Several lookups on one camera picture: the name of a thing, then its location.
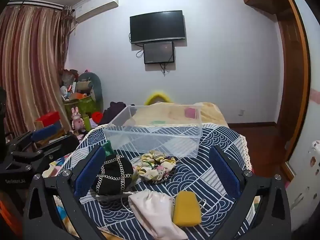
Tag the wooden door frame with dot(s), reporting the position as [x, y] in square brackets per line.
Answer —
[293, 80]

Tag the small black wall monitor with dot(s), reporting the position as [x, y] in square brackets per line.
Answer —
[158, 52]

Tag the floral fabric scrunchie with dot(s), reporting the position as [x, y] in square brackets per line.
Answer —
[156, 166]

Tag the blue wave-patterned cloth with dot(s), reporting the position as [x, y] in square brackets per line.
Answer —
[200, 180]

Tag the white door with stickers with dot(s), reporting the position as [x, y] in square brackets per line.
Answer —
[311, 142]

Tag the clear plastic storage bin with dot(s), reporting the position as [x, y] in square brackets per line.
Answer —
[153, 132]

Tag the green plastic item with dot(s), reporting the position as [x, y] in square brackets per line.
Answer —
[108, 148]

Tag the green storage box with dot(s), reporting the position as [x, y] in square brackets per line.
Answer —
[80, 104]

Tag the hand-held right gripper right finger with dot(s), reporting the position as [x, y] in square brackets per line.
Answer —
[225, 173]

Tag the yellow plush toy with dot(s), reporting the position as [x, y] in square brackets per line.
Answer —
[157, 98]

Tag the green bottle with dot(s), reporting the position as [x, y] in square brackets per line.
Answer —
[87, 122]

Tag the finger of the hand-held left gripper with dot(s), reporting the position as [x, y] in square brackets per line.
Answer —
[62, 143]
[47, 132]

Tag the red box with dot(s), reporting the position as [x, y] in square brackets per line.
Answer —
[48, 117]

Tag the wall-mounted black television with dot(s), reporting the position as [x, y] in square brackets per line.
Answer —
[158, 26]

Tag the white wall outlet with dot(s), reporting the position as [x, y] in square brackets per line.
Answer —
[241, 112]

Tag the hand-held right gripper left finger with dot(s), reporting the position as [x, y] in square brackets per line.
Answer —
[90, 173]

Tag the pink square item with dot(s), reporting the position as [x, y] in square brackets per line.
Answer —
[191, 112]

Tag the white air conditioner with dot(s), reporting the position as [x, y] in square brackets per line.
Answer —
[96, 8]

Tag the yellow sponge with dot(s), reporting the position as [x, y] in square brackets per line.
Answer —
[187, 208]

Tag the yellow bed blanket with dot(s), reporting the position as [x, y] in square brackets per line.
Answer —
[212, 112]

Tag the red fabric item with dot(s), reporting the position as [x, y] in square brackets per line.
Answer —
[97, 116]

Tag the pink bunny plush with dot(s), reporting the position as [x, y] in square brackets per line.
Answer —
[77, 120]

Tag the black clothing pile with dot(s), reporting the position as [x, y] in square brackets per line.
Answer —
[113, 111]

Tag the striped brown curtain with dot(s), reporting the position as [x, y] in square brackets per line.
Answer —
[30, 62]

